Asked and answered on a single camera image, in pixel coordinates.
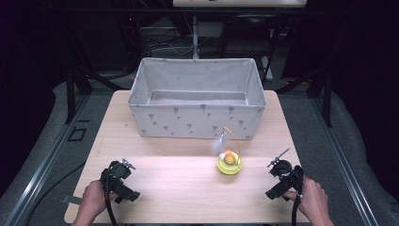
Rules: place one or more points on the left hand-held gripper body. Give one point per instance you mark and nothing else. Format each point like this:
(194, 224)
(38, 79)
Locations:
(118, 183)

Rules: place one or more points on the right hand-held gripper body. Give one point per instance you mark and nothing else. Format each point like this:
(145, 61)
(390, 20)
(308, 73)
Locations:
(284, 180)

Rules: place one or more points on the yellow feather toy with ball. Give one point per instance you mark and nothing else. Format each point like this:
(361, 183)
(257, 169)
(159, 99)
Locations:
(229, 165)

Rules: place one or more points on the grey patterned fabric storage box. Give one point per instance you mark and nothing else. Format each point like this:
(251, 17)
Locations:
(197, 121)

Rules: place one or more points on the person's left hand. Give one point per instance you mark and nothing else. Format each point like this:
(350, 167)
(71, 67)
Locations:
(94, 197)

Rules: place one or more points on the person's right hand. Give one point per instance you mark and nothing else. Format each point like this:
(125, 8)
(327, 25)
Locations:
(310, 197)

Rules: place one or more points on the grey tape strip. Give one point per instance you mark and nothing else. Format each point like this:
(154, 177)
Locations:
(71, 199)

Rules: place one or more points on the black metal stand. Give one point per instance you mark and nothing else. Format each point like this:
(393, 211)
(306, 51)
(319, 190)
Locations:
(323, 94)
(72, 94)

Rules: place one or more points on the white stand pole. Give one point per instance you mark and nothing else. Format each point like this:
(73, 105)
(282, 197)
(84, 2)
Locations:
(195, 37)

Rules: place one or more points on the metal floor rail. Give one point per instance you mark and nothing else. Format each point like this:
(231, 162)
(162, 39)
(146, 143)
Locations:
(44, 163)
(342, 163)

